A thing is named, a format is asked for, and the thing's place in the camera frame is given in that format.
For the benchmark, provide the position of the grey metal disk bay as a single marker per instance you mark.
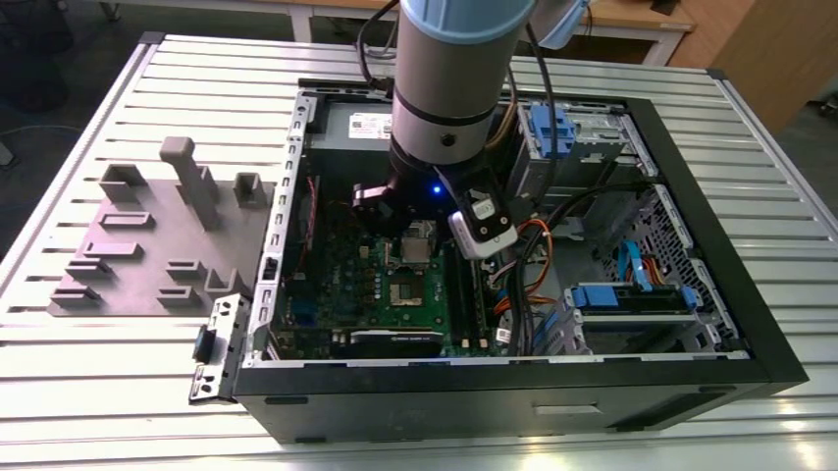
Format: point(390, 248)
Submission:
point(631, 321)

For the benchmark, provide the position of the black office chair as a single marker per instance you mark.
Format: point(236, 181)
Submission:
point(32, 59)

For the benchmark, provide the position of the silver square CPU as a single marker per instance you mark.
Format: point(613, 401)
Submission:
point(416, 249)

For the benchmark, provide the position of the wooden desk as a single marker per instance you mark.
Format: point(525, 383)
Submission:
point(645, 19)

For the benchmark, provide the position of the wooden cabinet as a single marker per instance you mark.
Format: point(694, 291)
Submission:
point(759, 59)

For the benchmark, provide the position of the grey metal drive cage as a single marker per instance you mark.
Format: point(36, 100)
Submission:
point(577, 169)

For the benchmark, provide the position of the blue plastic disk carrier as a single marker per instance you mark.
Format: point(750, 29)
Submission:
point(566, 130)

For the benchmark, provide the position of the black chair base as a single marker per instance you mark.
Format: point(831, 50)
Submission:
point(826, 103)

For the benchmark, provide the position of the hard disk in blue carrier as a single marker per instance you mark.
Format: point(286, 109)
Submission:
point(595, 297)

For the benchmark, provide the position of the black RAM slot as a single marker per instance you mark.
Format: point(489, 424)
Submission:
point(458, 304)
point(475, 304)

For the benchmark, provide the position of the black PC case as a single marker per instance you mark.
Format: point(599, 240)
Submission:
point(458, 407)

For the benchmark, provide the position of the grey power supply unit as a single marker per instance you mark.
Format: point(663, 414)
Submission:
point(347, 167)

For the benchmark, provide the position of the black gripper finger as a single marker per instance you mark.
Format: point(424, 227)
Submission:
point(370, 206)

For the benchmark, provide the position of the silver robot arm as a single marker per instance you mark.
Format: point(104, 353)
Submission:
point(451, 73)

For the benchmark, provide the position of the green motherboard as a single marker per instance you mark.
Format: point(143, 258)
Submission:
point(350, 267)

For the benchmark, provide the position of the grey metal retainer bracket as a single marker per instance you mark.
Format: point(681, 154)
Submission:
point(226, 314)

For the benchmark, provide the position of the black graphics card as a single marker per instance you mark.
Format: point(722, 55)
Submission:
point(392, 341)

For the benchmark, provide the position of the grey parts rack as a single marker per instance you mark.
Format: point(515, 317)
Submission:
point(163, 245)

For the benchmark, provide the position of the blue VGA port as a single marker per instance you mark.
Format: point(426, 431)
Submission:
point(306, 314)

